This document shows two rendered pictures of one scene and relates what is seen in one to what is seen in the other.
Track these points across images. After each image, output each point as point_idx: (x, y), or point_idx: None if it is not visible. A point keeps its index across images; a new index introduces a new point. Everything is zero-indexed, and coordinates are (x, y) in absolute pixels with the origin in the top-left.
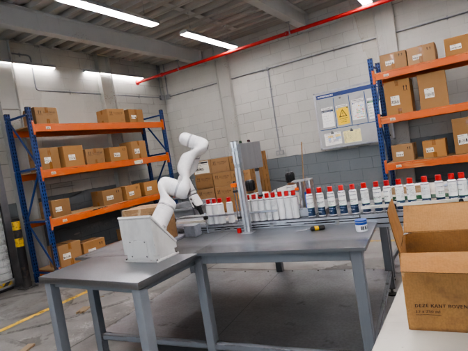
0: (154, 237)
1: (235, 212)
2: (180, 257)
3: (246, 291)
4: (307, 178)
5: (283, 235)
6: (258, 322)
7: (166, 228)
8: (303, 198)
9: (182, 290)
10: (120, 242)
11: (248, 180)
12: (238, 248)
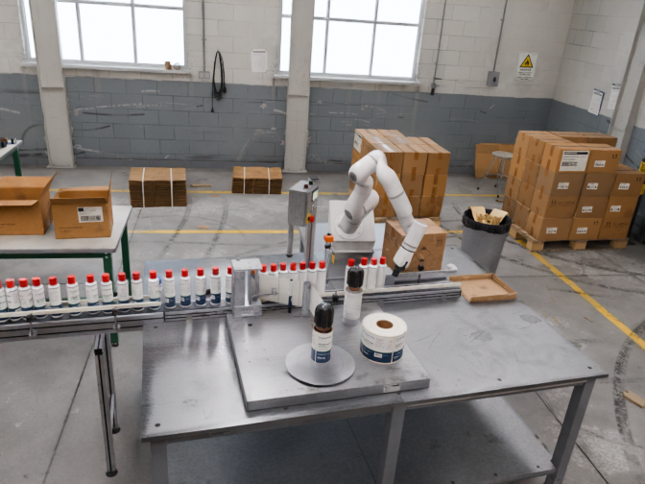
0: (328, 221)
1: (474, 380)
2: (316, 247)
3: (370, 419)
4: (240, 267)
5: (247, 282)
6: None
7: (338, 227)
8: (248, 290)
9: (476, 402)
10: (475, 271)
11: (355, 266)
12: (272, 259)
